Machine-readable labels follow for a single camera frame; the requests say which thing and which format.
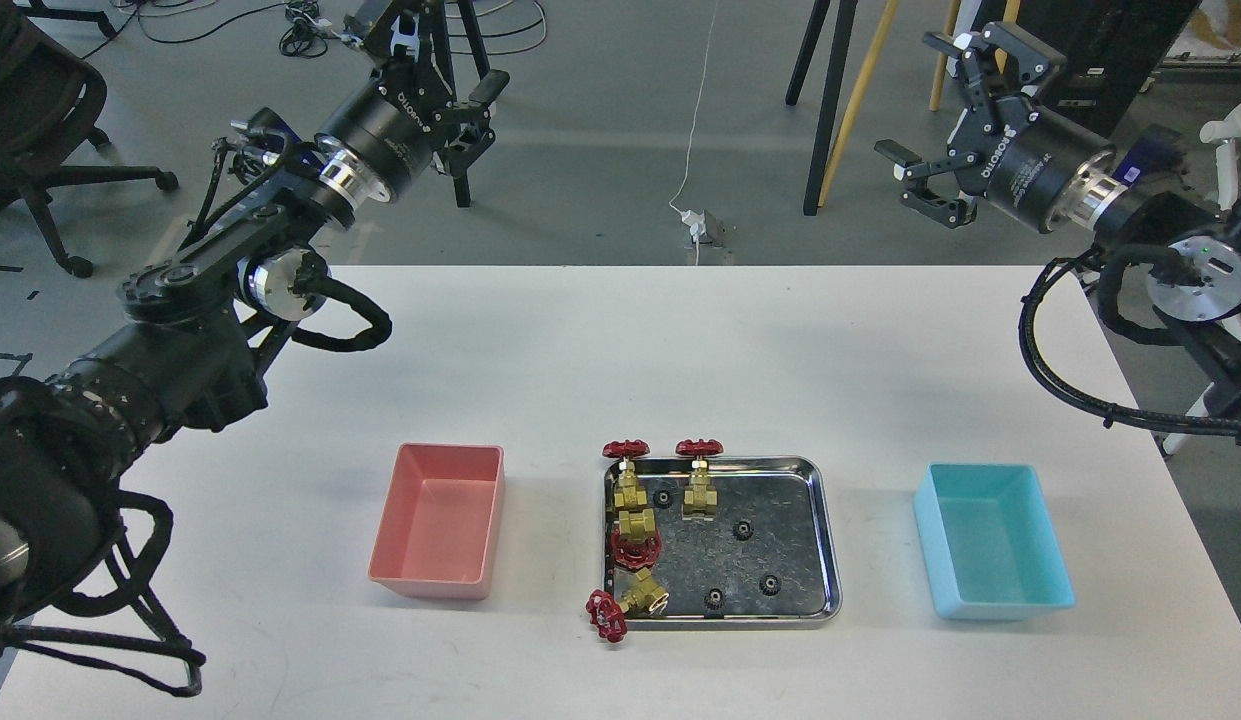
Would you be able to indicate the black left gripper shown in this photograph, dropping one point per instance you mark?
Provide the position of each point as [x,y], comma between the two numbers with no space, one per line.
[387,127]

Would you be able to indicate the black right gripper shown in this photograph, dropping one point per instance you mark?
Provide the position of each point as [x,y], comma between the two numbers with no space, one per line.
[1023,159]

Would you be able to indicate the brass valve tray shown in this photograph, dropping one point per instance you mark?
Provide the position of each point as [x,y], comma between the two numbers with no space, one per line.
[634,540]
[645,596]

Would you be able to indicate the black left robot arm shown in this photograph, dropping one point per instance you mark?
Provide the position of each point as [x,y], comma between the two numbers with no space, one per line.
[78,552]

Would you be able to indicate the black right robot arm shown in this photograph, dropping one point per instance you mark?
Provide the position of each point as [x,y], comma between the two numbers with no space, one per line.
[1168,269]

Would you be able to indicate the light blue plastic box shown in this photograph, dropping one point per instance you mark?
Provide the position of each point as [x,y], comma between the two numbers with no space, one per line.
[989,544]

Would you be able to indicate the brass valve back left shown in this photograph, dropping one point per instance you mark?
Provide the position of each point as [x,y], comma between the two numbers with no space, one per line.
[627,494]

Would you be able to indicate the brass valve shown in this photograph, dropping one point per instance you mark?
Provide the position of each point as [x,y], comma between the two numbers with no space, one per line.
[700,497]
[627,494]

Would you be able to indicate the pink plastic box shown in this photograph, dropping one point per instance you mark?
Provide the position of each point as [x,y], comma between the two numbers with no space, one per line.
[438,533]

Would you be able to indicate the brass valve back right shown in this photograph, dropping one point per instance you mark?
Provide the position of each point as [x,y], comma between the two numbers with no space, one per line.
[700,497]

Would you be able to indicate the black gear front right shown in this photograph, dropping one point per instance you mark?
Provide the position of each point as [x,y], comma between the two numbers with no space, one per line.
[771,585]

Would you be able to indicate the brass valve tray front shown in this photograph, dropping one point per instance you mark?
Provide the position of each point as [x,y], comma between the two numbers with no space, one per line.
[645,596]

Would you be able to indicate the yellow wooden leg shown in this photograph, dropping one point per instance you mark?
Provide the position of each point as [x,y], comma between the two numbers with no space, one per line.
[938,81]
[856,98]

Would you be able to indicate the black cabinet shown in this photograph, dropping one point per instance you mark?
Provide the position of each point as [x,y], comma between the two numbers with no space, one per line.
[1111,47]

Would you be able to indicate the black tripod leg centre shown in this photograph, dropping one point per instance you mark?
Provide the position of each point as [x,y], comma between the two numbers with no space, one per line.
[830,94]

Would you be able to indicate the black office chair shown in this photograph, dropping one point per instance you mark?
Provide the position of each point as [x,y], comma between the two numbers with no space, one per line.
[50,100]

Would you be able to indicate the shiny metal tray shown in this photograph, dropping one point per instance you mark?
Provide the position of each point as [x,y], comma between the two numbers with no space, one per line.
[784,499]

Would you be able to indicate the white power adapter with cable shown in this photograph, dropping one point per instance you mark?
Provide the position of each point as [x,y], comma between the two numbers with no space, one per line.
[696,221]

